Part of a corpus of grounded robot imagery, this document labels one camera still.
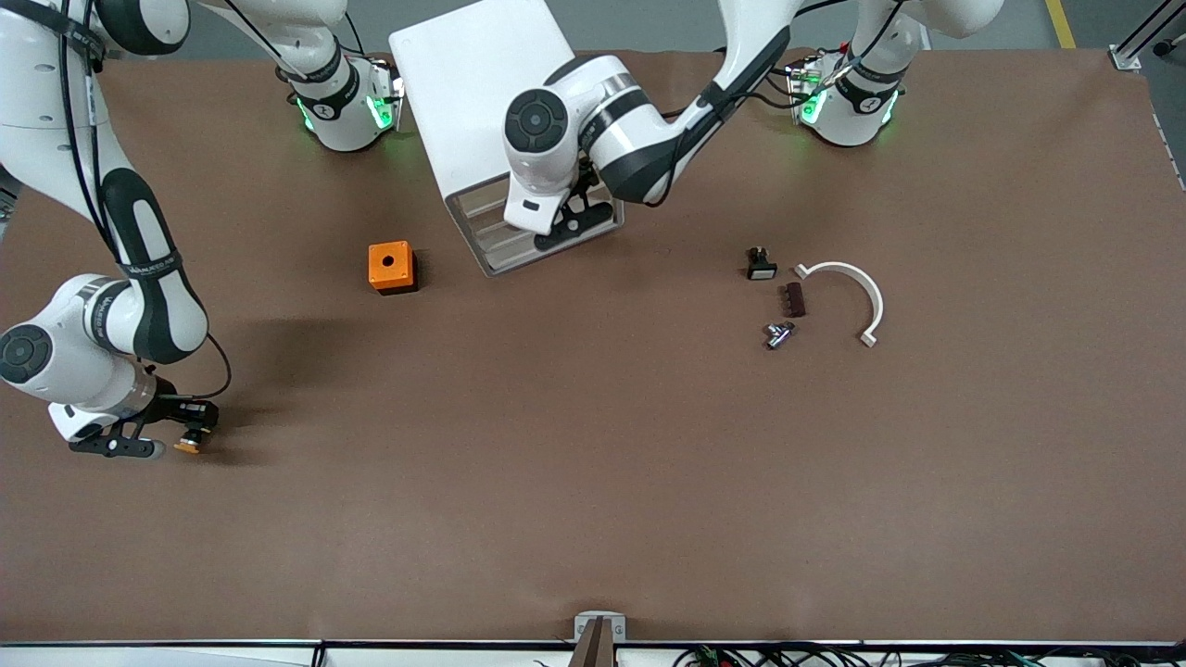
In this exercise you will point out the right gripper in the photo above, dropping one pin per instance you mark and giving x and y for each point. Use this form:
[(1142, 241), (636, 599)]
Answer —
[(173, 409)]

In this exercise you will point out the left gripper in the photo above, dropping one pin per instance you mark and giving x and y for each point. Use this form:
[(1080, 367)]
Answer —
[(586, 176)]

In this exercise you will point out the orange push button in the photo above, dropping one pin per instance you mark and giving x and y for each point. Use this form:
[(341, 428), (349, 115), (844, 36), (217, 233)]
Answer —
[(189, 446)]

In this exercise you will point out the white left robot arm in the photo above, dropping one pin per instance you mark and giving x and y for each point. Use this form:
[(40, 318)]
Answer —
[(630, 111)]

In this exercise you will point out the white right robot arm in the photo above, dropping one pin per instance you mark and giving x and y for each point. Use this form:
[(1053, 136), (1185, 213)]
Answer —
[(83, 324)]

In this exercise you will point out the black white push button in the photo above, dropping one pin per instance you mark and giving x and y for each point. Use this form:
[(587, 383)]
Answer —
[(762, 267)]

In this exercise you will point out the orange box with hole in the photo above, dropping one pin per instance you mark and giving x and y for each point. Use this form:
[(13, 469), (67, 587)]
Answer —
[(389, 264)]

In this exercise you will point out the small silver metal fitting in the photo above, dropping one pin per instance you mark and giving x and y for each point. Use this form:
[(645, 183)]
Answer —
[(778, 335)]

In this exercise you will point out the brown terminal block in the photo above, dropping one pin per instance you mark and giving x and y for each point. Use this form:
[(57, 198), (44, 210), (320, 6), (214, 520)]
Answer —
[(795, 300)]

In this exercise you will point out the white curved plastic bracket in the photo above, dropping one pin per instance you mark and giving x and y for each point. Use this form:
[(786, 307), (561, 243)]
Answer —
[(839, 267)]

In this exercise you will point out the aluminium frame profile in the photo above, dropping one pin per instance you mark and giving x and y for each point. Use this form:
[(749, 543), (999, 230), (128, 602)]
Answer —
[(1144, 42)]

